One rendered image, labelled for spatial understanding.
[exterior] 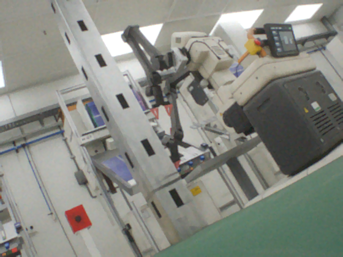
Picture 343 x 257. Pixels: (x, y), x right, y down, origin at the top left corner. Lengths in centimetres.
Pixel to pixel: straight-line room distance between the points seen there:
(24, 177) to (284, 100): 339
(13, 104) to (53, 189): 133
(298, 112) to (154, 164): 118
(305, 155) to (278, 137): 15
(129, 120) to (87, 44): 9
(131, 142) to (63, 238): 373
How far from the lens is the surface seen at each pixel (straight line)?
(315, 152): 141
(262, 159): 320
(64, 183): 415
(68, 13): 36
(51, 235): 400
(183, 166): 233
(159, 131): 280
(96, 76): 31
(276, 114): 146
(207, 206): 265
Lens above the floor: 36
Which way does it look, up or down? 15 degrees up
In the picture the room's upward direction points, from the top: 30 degrees counter-clockwise
